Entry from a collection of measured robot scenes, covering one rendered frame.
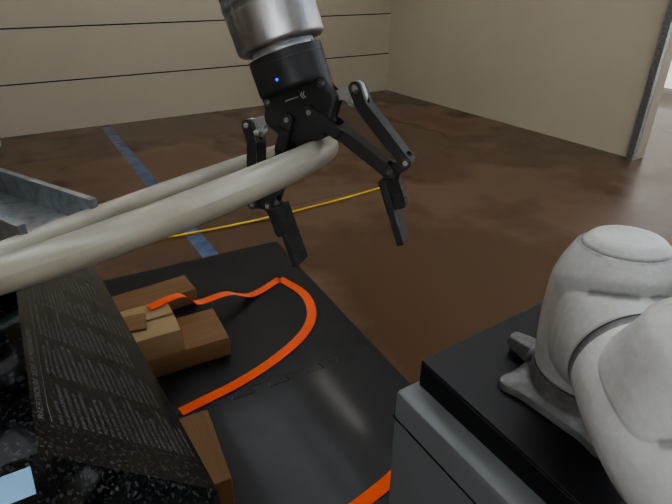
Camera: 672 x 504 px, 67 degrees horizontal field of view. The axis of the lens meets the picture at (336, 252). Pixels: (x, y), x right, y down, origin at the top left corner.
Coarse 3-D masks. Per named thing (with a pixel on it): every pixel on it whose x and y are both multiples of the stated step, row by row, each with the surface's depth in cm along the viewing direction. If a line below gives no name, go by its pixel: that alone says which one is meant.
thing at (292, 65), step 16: (288, 48) 47; (304, 48) 48; (320, 48) 49; (256, 64) 49; (272, 64) 48; (288, 64) 48; (304, 64) 48; (320, 64) 49; (256, 80) 50; (272, 80) 48; (288, 80) 48; (304, 80) 48; (320, 80) 50; (272, 96) 50; (288, 96) 51; (304, 96) 51; (320, 96) 50; (336, 96) 50; (272, 112) 52; (288, 112) 52; (336, 112) 52; (272, 128) 53; (304, 128) 52; (320, 128) 51
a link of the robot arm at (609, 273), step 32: (576, 256) 65; (608, 256) 61; (640, 256) 60; (576, 288) 64; (608, 288) 60; (640, 288) 59; (544, 320) 71; (576, 320) 62; (608, 320) 59; (544, 352) 72
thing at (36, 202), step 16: (0, 176) 91; (16, 176) 88; (0, 192) 93; (16, 192) 90; (32, 192) 87; (48, 192) 84; (64, 192) 81; (0, 208) 86; (16, 208) 86; (32, 208) 86; (48, 208) 86; (64, 208) 83; (80, 208) 80; (0, 224) 72; (16, 224) 70; (32, 224) 80; (0, 240) 75
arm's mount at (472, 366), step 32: (512, 320) 93; (448, 352) 86; (480, 352) 86; (512, 352) 86; (448, 384) 80; (480, 384) 80; (480, 416) 75; (512, 416) 74; (512, 448) 71; (544, 448) 70; (576, 448) 69; (544, 480) 67; (576, 480) 65; (608, 480) 65
